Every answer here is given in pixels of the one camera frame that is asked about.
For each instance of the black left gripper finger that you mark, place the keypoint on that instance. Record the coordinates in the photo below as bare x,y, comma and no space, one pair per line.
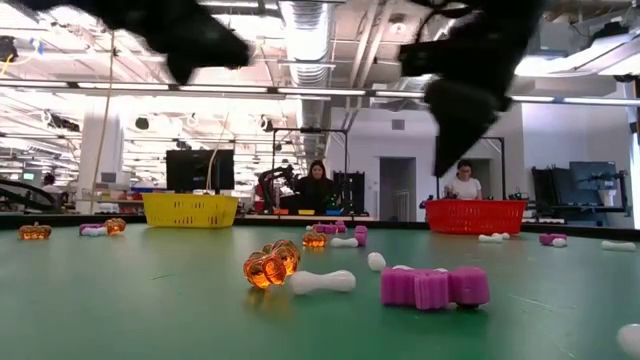
232,52

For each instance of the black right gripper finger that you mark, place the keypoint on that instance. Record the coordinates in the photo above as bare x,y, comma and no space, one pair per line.
460,115

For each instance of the orange plastic pumpkin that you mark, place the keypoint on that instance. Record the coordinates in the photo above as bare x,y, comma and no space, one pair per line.
290,252
115,226
314,240
35,232
264,271

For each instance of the grey door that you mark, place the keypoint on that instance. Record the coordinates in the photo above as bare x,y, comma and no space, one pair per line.
477,167
397,190

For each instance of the long LED light bar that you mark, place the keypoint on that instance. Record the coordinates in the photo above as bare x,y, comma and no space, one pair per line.
280,91

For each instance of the person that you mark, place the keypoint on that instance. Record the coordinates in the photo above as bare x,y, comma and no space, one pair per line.
316,187
465,186
49,182

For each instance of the black dome lamp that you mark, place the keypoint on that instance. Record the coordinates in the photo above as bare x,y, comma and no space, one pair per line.
142,123

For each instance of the red plastic basket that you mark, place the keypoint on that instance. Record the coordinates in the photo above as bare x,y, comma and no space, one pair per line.
477,217

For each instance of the black computer monitor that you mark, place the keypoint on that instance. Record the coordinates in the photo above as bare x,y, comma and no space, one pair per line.
200,170

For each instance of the dark desk monitor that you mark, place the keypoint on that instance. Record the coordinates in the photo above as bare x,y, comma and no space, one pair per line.
593,175

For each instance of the small blue bin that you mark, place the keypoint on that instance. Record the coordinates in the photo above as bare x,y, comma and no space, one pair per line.
333,212

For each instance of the yellow plastic basket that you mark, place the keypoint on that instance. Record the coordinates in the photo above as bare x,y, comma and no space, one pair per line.
190,211

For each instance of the black desk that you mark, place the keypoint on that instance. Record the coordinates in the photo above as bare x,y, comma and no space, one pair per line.
595,209

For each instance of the small orange bin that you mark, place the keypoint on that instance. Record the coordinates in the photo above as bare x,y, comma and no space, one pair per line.
281,212

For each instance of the small yellow bin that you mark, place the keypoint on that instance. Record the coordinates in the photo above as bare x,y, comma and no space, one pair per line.
306,212

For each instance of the green table mat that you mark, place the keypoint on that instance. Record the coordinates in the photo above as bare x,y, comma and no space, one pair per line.
150,300

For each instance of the black gantry frame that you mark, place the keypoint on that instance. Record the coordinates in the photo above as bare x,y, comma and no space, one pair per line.
495,138
310,130

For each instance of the silver ventilation duct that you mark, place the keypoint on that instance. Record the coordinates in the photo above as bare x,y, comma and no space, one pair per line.
307,50

